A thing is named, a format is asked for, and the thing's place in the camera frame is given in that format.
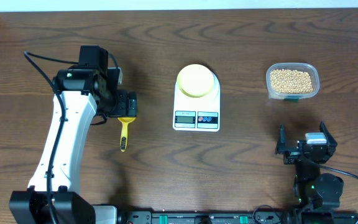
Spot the yellow plastic measuring scoop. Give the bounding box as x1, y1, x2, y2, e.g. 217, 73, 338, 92
118, 117, 136, 152

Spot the white digital kitchen scale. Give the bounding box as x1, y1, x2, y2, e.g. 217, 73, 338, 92
172, 72, 221, 132

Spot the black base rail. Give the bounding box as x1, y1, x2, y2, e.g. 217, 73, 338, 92
116, 210, 358, 224

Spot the pale yellow bowl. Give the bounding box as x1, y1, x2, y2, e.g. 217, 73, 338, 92
177, 64, 214, 98

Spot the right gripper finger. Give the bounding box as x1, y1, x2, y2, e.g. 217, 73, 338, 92
319, 121, 337, 146
275, 124, 288, 155

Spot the soybeans pile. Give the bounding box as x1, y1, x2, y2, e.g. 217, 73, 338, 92
269, 69, 314, 94

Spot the clear plastic container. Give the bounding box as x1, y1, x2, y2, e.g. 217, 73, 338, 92
266, 63, 320, 101

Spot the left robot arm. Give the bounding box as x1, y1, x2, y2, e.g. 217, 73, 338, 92
9, 45, 137, 223

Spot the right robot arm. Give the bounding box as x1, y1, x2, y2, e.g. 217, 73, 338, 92
275, 123, 344, 210

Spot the green tape label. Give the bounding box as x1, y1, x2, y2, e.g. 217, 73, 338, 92
284, 98, 299, 103

